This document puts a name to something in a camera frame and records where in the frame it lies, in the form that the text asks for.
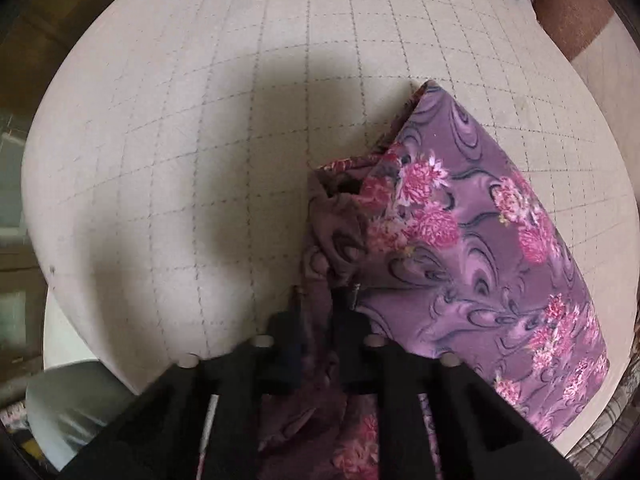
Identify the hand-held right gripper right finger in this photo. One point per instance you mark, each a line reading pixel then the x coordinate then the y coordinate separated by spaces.
pixel 350 340

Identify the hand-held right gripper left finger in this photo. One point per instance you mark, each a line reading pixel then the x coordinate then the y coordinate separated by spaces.
pixel 295 345

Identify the purple floral long-sleeved shirt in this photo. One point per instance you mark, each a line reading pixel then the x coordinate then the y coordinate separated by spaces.
pixel 475 270

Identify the pink quilted sofa bed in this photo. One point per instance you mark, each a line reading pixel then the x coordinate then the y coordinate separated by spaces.
pixel 200 110

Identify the wooden door with glass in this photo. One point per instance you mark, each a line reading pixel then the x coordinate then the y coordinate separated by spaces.
pixel 25 85

